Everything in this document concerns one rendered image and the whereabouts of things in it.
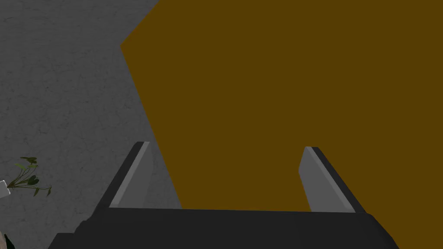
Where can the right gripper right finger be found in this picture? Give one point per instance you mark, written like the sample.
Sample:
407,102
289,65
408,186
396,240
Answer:
325,186

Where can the green potted plant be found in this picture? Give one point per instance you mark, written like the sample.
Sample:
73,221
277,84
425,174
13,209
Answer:
29,180

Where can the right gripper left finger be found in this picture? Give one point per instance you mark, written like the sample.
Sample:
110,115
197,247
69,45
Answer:
129,183

